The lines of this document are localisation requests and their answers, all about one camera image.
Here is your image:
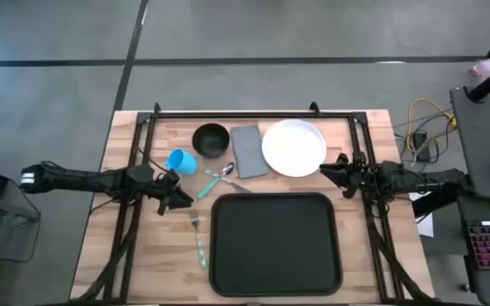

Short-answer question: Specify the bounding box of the black aluminium table frame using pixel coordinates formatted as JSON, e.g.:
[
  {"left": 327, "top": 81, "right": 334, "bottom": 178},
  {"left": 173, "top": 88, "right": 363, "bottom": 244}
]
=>
[{"left": 74, "top": 101, "right": 436, "bottom": 305}]

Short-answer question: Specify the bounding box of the grey cloth napkin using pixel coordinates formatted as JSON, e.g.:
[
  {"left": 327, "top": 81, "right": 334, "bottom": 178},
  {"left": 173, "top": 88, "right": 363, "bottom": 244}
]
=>
[{"left": 230, "top": 123, "right": 271, "bottom": 180}]

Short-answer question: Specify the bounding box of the grey side desk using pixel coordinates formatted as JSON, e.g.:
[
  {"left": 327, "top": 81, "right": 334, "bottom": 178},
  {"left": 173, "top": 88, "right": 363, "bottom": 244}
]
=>
[{"left": 448, "top": 87, "right": 490, "bottom": 201}]

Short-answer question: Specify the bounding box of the fork with teal handle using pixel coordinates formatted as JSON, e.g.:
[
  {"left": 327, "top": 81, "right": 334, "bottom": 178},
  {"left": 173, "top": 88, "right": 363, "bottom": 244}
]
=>
[{"left": 190, "top": 208, "right": 208, "bottom": 270}]

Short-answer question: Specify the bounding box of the white round plate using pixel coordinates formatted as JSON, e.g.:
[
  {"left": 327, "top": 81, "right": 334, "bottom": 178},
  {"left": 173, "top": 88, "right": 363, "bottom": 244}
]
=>
[{"left": 261, "top": 118, "right": 328, "bottom": 179}]

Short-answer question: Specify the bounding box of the blue plastic cup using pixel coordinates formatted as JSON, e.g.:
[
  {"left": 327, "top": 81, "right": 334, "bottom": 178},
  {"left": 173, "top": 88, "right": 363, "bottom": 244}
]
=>
[{"left": 165, "top": 148, "right": 198, "bottom": 177}]

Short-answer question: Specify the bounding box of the person's pink shoe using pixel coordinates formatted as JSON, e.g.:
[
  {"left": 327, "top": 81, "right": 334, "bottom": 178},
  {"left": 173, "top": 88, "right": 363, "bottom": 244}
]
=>
[{"left": 470, "top": 57, "right": 490, "bottom": 78}]

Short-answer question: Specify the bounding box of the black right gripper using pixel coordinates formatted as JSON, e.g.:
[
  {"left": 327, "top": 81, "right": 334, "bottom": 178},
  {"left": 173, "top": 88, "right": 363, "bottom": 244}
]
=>
[{"left": 319, "top": 151, "right": 377, "bottom": 199}]

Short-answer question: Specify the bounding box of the black power adapter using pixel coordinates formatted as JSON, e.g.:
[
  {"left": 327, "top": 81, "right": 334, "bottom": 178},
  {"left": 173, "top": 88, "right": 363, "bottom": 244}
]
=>
[{"left": 413, "top": 130, "right": 432, "bottom": 162}]

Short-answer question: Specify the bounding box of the black plastic tray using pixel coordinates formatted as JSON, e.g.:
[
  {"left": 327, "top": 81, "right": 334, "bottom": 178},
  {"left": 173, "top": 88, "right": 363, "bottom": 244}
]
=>
[{"left": 208, "top": 191, "right": 344, "bottom": 298}]

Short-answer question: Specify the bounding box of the black desk under keyboard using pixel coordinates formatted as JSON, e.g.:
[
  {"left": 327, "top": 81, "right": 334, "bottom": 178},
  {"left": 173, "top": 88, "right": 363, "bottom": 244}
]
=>
[{"left": 457, "top": 197, "right": 490, "bottom": 306}]

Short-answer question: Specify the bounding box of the spoon with teal handle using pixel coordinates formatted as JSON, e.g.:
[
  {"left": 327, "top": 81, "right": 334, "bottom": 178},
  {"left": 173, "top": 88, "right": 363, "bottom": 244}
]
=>
[{"left": 197, "top": 161, "right": 236, "bottom": 200}]

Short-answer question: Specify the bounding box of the white paper sheet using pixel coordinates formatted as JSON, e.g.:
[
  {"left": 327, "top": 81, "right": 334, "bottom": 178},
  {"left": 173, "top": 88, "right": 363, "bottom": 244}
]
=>
[{"left": 408, "top": 190, "right": 435, "bottom": 238}]

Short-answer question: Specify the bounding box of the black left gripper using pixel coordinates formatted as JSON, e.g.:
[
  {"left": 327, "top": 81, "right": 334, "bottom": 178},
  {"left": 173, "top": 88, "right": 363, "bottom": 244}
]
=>
[{"left": 153, "top": 169, "right": 195, "bottom": 217}]

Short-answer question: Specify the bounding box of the dark round bowl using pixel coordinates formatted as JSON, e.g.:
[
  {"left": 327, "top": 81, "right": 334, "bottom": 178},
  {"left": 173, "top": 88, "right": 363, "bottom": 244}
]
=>
[{"left": 191, "top": 122, "right": 231, "bottom": 160}]

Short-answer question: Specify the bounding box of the yellow cable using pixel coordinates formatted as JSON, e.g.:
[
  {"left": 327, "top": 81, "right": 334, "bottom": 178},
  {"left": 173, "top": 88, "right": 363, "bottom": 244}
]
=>
[{"left": 406, "top": 97, "right": 459, "bottom": 154}]

